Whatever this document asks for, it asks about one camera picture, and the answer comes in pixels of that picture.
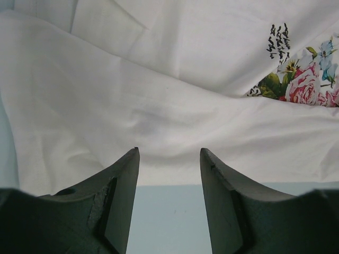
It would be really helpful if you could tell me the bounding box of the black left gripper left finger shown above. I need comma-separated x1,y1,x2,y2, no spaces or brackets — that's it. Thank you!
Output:
1,148,140,253

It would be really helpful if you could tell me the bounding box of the white floral print t-shirt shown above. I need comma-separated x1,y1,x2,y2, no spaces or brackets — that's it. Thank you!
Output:
1,1,338,195

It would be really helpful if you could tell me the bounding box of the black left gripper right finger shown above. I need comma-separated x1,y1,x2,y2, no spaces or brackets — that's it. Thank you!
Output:
200,148,338,253

